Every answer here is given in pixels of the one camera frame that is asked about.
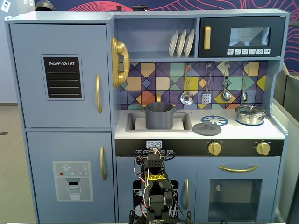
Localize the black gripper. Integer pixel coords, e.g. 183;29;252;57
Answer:
146;153;164;169

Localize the gray round lid with knob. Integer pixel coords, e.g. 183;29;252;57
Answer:
192;122;222;136

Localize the shiny steel pot lid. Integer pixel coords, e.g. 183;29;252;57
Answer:
235;105;267;116

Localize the digital clock display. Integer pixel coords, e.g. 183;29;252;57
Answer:
146;140;163;149

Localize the blue dishwasher door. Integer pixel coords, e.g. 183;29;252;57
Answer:
116;156;197;224

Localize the gray plastic pot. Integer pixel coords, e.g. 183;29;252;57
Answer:
142;102;178;130

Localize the gray toy sink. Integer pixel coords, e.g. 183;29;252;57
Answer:
126;112;193;133

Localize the blue oven door with window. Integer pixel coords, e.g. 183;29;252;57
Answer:
195;156;281;222

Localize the gold stove knob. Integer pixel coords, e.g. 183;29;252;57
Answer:
256;141;271;156
207;141;222;156

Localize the gold toy faucet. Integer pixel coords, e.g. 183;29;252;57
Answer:
141;92;178;112

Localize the steel skimmer spoon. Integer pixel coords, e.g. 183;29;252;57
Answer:
179;63;194;105

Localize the blue burner print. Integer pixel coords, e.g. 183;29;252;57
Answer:
200;115;229;127

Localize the steel slotted spatula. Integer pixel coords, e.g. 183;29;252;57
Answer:
201;63;213;105

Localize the black control panel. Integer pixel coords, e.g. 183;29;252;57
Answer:
114;139;285;157

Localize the steel ladle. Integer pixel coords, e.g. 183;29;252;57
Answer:
221;62;232;102

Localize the small steel spoon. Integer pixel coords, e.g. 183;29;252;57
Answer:
241;62;250;102

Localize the blue freezer door with dispenser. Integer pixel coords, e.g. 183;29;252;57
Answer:
26;131;116;224

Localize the gold toy telephone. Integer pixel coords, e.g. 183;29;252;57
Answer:
111;36;130;88

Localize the black shopping list board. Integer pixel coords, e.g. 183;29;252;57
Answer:
41;54;85;101

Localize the white toy plate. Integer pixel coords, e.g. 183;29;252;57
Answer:
176;29;187;58
184;28;196;58
168;29;179;58

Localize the black microwave door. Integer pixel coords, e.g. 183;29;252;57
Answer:
198;16;286;58

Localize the blue fridge door with board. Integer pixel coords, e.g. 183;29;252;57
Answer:
9;23;112;129

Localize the black cylindrical container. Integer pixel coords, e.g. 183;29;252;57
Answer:
132;4;149;12

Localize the blue toy kitchen unit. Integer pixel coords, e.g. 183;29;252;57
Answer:
4;8;290;224

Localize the dark helmet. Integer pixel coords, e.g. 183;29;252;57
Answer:
35;0;56;12

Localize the paper with face drawing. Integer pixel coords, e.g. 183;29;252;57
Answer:
0;1;12;13

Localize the gold dishwasher handle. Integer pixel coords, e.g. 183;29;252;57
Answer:
184;178;190;210

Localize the gold curved fridge handle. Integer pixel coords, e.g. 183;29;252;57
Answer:
95;74;103;114
100;146;107;181

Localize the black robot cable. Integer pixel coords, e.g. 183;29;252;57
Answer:
172;198;193;222

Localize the gold oven handle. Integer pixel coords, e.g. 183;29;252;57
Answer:
217;165;258;173

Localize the gold microwave handle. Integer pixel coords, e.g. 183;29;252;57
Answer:
204;26;211;50

